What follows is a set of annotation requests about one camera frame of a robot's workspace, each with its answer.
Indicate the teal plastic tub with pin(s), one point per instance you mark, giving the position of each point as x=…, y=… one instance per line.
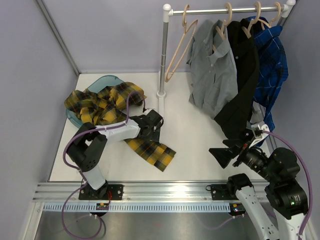
x=95, y=87

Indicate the wooden hanger of black shirt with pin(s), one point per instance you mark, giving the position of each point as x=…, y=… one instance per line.
x=247, y=30

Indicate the aluminium mounting rail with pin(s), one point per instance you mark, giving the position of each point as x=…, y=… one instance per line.
x=133, y=191

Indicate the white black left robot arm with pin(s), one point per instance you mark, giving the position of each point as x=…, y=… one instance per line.
x=87, y=145

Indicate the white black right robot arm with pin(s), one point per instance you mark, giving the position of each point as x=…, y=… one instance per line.
x=284, y=194

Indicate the wooden hanger of grey shirt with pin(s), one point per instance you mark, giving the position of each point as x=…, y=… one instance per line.
x=221, y=30

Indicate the black shirt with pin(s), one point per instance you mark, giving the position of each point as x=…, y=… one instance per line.
x=235, y=114

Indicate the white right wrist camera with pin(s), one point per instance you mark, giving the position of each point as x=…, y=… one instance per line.
x=260, y=131

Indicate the grey shirt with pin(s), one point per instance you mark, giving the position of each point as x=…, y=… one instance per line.
x=212, y=68

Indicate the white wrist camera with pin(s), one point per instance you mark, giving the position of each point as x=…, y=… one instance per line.
x=149, y=110
x=260, y=131

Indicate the white slotted cable duct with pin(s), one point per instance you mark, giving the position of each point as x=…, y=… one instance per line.
x=118, y=207

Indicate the yellow plaid shirt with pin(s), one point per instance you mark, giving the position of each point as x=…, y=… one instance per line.
x=108, y=107

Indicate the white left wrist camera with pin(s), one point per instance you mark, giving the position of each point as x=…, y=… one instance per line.
x=149, y=110

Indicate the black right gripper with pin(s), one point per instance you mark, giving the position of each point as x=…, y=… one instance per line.
x=224, y=155

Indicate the blue plaid shirt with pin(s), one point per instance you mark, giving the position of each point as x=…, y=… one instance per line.
x=273, y=68

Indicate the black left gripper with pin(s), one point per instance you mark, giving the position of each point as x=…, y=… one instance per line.
x=154, y=136

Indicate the white metal clothes rack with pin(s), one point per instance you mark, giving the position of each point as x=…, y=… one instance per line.
x=168, y=12

